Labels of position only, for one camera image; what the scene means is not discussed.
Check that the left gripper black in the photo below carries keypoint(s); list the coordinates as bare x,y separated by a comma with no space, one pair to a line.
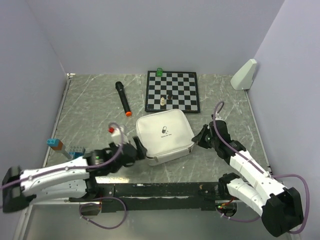
142,150

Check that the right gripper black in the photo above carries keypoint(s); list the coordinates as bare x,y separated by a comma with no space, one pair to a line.
199,139

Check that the grey medicine kit case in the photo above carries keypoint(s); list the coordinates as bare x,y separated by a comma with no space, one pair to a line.
166,135

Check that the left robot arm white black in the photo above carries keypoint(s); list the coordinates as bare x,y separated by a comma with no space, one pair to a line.
74,179

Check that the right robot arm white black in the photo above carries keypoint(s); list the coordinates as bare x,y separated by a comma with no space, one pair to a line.
280,208

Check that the white chess piece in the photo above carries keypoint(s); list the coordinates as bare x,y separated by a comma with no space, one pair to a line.
162,102

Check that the black white chessboard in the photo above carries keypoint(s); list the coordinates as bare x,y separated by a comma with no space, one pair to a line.
183,86

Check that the blue lego brick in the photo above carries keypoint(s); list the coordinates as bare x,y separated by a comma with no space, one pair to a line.
76,151

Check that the black microphone orange end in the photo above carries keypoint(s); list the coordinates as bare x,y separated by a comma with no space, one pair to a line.
121,92

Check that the green toy on chessboard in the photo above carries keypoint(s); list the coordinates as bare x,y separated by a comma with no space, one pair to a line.
159,72

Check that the blue brown toy block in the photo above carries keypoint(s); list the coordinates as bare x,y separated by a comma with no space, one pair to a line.
56,145

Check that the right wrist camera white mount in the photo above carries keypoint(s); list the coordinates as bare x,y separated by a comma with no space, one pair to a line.
216,117

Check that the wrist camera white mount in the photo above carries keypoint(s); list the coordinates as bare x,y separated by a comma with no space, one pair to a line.
216,117
116,135

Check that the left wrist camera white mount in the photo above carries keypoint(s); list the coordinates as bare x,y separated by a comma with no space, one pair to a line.
116,135

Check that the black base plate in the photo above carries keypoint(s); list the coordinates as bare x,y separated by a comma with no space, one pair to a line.
156,196

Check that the white wall mounted device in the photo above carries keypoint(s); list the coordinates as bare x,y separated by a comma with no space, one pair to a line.
243,78

